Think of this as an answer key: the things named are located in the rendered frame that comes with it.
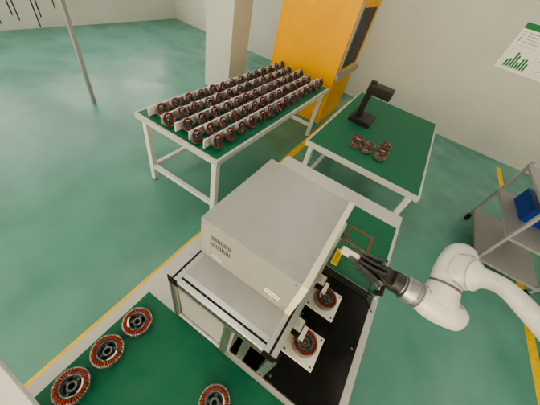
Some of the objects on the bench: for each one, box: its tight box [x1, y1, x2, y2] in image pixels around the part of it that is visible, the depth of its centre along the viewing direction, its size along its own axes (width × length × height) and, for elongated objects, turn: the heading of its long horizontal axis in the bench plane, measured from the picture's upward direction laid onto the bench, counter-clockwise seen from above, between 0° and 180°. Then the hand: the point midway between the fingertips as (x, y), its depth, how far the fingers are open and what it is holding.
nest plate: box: [281, 328, 325, 373], centre depth 109 cm, size 15×15×1 cm
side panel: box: [169, 281, 232, 354], centre depth 96 cm, size 28×3×32 cm, turn 47°
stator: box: [292, 329, 318, 358], centre depth 107 cm, size 11×11×4 cm
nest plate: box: [305, 288, 342, 322], centre depth 125 cm, size 15×15×1 cm
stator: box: [314, 287, 338, 311], centre depth 123 cm, size 11×11×4 cm
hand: (349, 254), depth 92 cm, fingers closed
